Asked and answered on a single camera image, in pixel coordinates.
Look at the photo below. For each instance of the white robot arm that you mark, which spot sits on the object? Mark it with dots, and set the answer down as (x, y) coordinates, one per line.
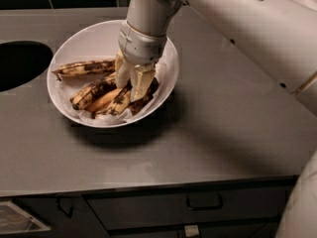
(280, 36)

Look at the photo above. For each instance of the small white drawer label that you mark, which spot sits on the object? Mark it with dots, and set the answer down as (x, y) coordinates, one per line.
(191, 231)

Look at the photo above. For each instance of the black cabinet handle left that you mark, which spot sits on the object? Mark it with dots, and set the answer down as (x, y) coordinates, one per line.
(65, 206)

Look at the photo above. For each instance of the orange unspotted banana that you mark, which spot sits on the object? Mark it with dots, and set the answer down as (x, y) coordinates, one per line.
(103, 101)

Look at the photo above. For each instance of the dark drawer front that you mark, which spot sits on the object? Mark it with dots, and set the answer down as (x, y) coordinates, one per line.
(135, 211)

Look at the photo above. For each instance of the spotted banana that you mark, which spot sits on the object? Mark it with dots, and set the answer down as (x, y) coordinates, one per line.
(80, 68)
(119, 103)
(92, 91)

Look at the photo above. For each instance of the black drawer handle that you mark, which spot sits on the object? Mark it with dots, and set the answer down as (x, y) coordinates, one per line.
(204, 203)

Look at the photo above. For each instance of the dark round sink hole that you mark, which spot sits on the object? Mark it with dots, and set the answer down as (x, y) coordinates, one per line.
(21, 62)

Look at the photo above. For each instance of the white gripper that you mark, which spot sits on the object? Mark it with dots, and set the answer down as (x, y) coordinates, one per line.
(141, 46)

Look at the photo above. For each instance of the right dark banana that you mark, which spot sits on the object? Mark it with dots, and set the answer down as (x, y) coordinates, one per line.
(137, 106)

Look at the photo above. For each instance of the large white bowl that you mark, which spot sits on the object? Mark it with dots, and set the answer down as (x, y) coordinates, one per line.
(96, 42)

